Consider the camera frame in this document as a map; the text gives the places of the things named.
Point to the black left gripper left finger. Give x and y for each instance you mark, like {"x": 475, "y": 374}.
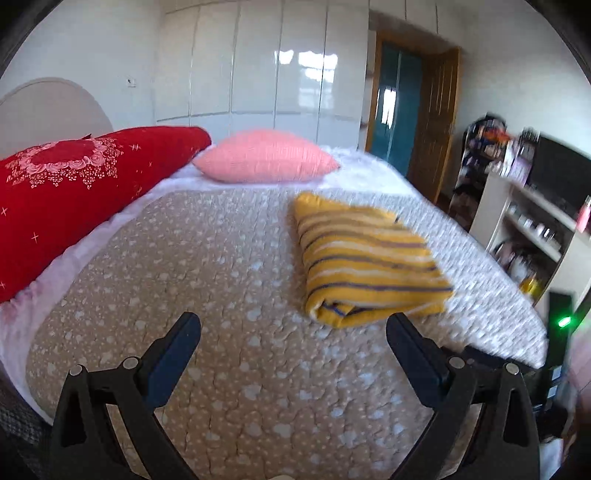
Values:
{"x": 84, "y": 444}

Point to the black television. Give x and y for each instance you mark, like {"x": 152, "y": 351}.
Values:
{"x": 561, "y": 175}

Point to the white tv cabinet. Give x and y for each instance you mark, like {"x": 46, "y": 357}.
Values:
{"x": 534, "y": 242}

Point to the beige bed headboard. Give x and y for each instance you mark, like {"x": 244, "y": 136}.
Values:
{"x": 46, "y": 110}

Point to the red embroidered pillow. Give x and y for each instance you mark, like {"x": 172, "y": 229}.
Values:
{"x": 53, "y": 195}

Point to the cluttered shoe rack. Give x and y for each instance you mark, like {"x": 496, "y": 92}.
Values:
{"x": 484, "y": 143}

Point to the beige heart-pattern quilt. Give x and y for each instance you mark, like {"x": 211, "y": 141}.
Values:
{"x": 269, "y": 391}

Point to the white bed sheet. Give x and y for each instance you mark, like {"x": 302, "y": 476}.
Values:
{"x": 22, "y": 316}

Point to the white glossy wardrobe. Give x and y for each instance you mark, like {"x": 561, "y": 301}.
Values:
{"x": 295, "y": 66}

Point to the pink pillow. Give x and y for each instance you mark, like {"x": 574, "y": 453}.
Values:
{"x": 265, "y": 156}

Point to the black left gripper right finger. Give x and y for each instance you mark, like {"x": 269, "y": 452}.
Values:
{"x": 504, "y": 443}

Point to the black desk clock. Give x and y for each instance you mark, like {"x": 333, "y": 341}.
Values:
{"x": 527, "y": 144}

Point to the pink bottle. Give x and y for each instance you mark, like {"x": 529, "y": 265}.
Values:
{"x": 584, "y": 216}

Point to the purple small clock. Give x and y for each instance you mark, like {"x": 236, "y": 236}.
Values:
{"x": 520, "y": 170}

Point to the yellow striped cloth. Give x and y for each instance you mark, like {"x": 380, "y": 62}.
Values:
{"x": 362, "y": 264}

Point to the brown wooden door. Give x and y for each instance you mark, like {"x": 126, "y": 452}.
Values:
{"x": 436, "y": 122}

